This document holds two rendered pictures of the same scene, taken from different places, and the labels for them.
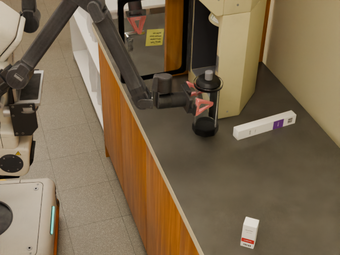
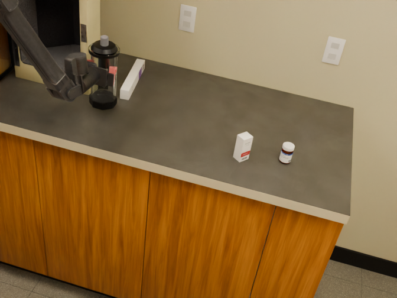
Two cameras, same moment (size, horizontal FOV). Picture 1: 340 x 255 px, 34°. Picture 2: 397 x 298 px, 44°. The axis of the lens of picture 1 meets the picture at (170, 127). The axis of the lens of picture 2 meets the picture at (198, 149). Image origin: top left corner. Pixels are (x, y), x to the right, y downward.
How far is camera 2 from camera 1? 126 cm
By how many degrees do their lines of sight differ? 47
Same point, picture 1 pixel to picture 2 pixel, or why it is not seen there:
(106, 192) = not seen: outside the picture
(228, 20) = not seen: outside the picture
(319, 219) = (249, 117)
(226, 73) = (91, 40)
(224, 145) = (126, 109)
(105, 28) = (15, 17)
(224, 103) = not seen: hidden behind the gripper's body
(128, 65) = (47, 54)
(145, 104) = (75, 93)
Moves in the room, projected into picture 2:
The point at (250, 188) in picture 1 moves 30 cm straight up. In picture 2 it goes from (188, 125) to (197, 53)
